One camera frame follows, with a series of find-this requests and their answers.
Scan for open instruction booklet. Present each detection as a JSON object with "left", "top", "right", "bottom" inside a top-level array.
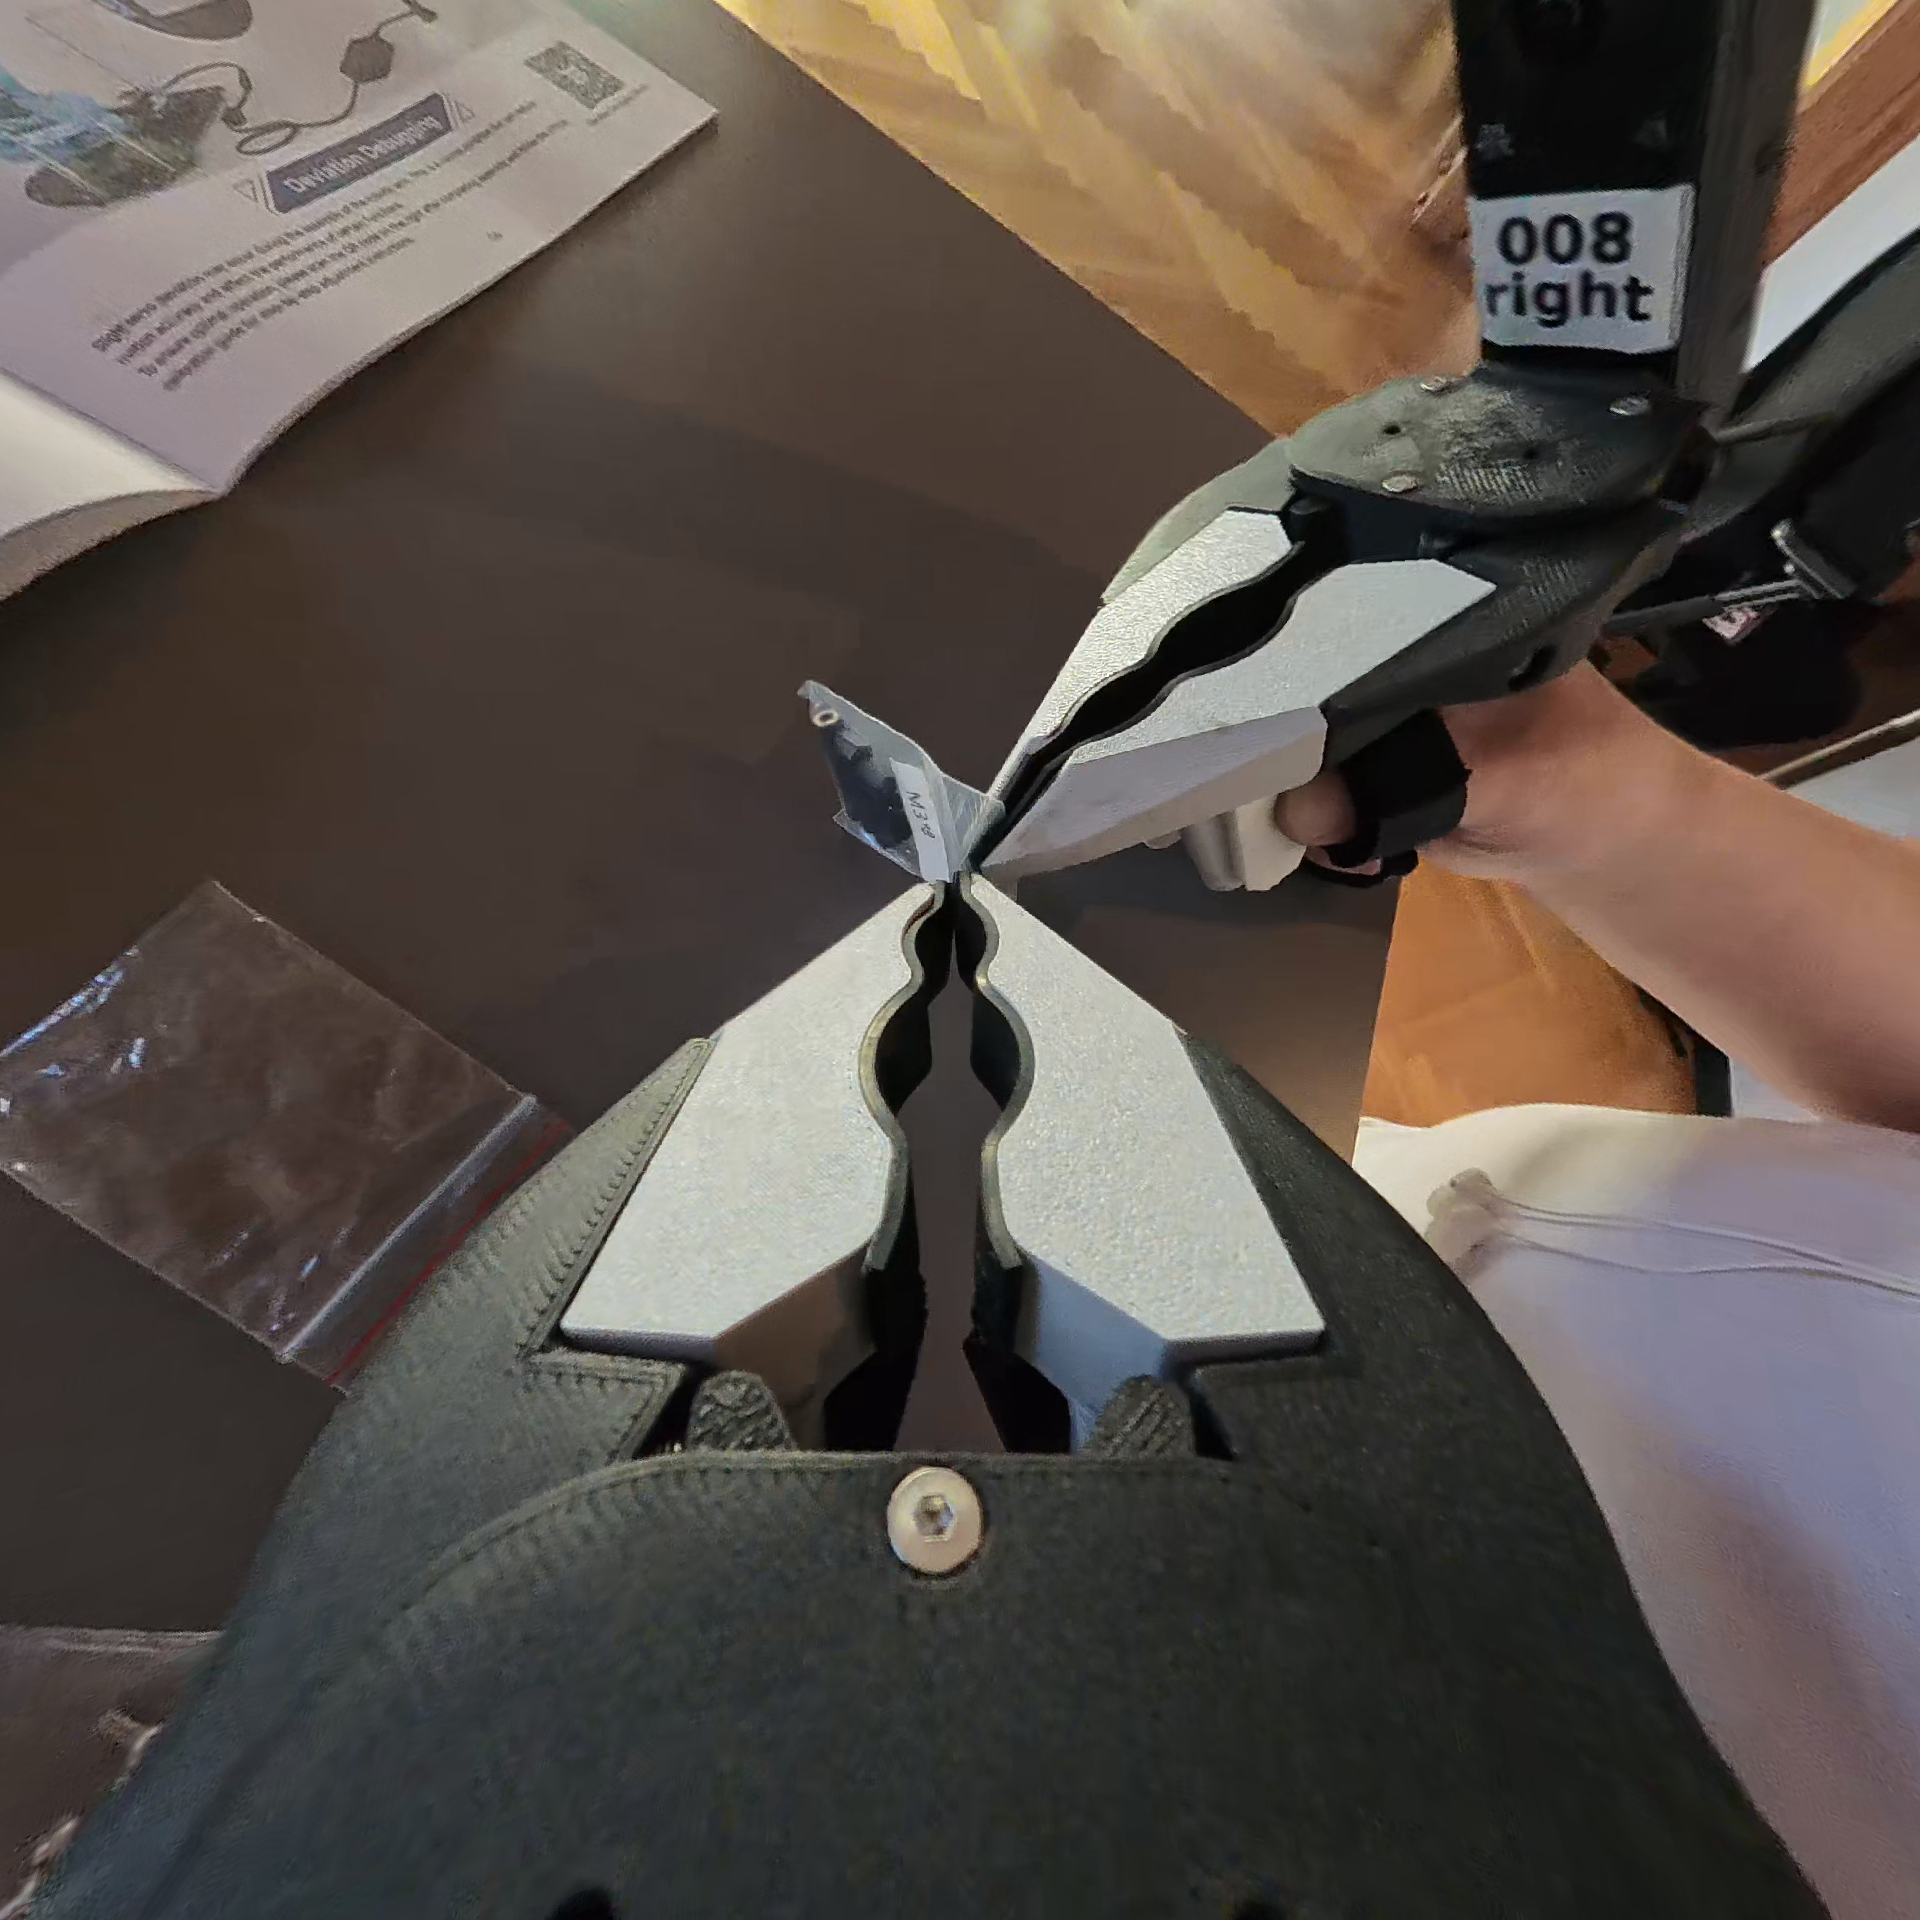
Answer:
[{"left": 0, "top": 0, "right": 720, "bottom": 601}]

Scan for person's right hand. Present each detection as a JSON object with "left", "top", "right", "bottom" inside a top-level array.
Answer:
[{"left": 1271, "top": 661, "right": 1667, "bottom": 890}]

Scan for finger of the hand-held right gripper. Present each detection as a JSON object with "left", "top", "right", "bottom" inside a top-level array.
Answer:
[
  {"left": 972, "top": 560, "right": 1504, "bottom": 882},
  {"left": 987, "top": 448, "right": 1302, "bottom": 817}
]

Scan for person's right forearm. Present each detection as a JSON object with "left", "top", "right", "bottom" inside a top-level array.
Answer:
[{"left": 1559, "top": 675, "right": 1920, "bottom": 1128}]

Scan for person's white shirt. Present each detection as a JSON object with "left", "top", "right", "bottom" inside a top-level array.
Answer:
[{"left": 1350, "top": 1101, "right": 1920, "bottom": 1920}]

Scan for small zip bag black screws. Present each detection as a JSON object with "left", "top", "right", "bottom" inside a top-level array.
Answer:
[{"left": 795, "top": 678, "right": 1011, "bottom": 882}]

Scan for black office chair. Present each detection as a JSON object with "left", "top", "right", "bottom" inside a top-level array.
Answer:
[{"left": 1604, "top": 211, "right": 1920, "bottom": 752}]

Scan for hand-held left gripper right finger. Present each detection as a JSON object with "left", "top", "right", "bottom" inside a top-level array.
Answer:
[{"left": 955, "top": 881, "right": 1332, "bottom": 1424}]

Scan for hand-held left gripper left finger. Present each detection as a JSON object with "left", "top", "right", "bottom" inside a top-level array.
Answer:
[{"left": 559, "top": 882, "right": 955, "bottom": 1452}]

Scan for dark brown desk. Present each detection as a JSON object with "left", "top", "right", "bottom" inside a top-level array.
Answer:
[{"left": 0, "top": 0, "right": 1408, "bottom": 1652}]

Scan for clear zip bag red stripe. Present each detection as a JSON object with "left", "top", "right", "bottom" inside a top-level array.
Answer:
[{"left": 0, "top": 881, "right": 575, "bottom": 1385}]

